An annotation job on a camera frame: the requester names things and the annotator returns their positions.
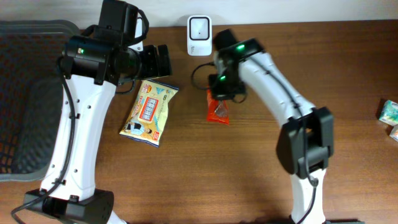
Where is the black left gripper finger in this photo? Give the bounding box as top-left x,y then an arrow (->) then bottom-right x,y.
146,45 -> 160,78
158,45 -> 172,77

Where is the red snack bag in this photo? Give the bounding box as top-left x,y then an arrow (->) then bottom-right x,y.
206,90 -> 229,124

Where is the yellow wet wipes pack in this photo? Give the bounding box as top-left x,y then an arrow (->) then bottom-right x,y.
119,80 -> 178,147

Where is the teal tissue pack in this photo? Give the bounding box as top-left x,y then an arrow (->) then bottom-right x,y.
379,100 -> 398,126

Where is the orange tissue pack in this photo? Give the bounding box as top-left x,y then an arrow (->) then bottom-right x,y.
389,125 -> 398,141

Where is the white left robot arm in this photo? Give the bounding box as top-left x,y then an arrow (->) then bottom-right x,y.
23,1 -> 172,223

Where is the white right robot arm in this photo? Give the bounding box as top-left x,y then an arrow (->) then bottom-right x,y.
208,29 -> 334,223

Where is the white barcode scanner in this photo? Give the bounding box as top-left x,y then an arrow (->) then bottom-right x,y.
187,15 -> 213,56

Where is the grey plastic basket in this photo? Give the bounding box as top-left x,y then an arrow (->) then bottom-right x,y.
1,20 -> 80,182

